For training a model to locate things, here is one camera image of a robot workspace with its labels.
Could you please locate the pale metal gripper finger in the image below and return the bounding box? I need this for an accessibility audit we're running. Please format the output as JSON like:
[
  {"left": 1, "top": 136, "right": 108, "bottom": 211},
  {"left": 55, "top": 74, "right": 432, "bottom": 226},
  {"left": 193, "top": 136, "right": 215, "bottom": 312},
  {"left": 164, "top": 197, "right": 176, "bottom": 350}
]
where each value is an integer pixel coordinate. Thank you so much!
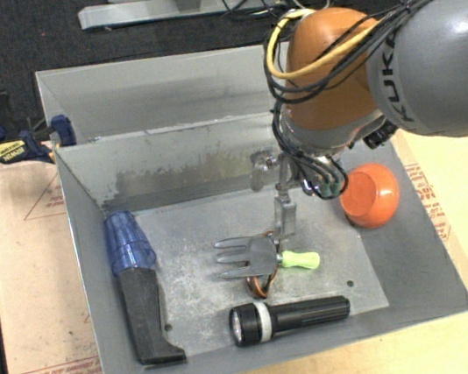
[
  {"left": 271, "top": 197, "right": 293, "bottom": 243},
  {"left": 284, "top": 201, "right": 304, "bottom": 236}
]

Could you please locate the orange bowl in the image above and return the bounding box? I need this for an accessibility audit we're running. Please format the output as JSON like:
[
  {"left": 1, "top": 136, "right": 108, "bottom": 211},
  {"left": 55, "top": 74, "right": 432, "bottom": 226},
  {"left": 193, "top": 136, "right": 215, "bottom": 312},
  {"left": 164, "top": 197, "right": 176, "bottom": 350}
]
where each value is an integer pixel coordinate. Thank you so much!
[{"left": 334, "top": 158, "right": 407, "bottom": 235}]

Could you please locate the black flashlight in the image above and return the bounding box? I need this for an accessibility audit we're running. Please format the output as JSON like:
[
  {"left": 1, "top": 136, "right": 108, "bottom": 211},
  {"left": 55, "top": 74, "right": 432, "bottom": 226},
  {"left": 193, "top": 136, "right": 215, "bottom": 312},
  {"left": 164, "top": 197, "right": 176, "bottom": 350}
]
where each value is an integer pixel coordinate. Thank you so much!
[{"left": 224, "top": 286, "right": 356, "bottom": 350}]

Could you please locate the grey metal bin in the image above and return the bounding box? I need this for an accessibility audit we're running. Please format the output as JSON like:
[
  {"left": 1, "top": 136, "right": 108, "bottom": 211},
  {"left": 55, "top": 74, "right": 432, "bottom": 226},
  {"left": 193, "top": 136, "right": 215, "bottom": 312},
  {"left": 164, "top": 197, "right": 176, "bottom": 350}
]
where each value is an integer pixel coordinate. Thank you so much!
[{"left": 34, "top": 6, "right": 468, "bottom": 374}]

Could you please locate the clear blue plastic cup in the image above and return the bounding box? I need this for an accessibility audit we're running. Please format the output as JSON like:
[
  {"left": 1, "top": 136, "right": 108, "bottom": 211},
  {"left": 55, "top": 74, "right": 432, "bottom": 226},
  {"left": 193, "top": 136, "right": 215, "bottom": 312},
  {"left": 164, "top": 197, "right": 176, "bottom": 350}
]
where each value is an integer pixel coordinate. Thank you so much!
[{"left": 100, "top": 205, "right": 161, "bottom": 279}]

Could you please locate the black wedge-shaped block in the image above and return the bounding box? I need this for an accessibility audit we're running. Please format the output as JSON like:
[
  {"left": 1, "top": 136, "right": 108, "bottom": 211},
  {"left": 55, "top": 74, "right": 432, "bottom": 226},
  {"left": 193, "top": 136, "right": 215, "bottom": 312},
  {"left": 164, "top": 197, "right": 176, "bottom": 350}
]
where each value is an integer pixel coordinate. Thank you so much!
[{"left": 116, "top": 261, "right": 188, "bottom": 370}]

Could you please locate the brown cardboard board red print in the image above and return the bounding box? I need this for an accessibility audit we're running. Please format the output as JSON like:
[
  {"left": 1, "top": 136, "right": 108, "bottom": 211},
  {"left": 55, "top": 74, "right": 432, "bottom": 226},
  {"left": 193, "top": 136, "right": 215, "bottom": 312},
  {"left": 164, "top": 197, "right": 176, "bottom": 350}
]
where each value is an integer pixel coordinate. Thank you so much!
[{"left": 0, "top": 73, "right": 468, "bottom": 374}]

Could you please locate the grey garden fork green handle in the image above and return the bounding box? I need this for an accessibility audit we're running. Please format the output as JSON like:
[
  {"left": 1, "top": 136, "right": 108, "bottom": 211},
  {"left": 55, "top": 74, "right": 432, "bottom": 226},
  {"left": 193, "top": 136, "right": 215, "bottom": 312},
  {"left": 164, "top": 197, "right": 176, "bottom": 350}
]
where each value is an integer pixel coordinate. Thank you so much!
[{"left": 212, "top": 223, "right": 323, "bottom": 287}]

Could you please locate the orange-brown ring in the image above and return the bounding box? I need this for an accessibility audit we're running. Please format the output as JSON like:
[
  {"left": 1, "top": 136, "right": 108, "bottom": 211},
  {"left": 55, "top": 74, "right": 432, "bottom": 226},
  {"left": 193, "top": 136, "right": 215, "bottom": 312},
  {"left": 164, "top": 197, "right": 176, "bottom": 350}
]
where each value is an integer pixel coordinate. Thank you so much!
[{"left": 237, "top": 228, "right": 287, "bottom": 303}]

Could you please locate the black cylinder on white bracket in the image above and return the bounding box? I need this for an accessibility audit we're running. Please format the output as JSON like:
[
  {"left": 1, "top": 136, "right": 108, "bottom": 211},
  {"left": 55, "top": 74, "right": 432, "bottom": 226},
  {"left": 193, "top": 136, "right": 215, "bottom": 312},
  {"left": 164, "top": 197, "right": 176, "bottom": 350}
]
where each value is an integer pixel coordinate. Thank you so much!
[{"left": 358, "top": 117, "right": 402, "bottom": 152}]

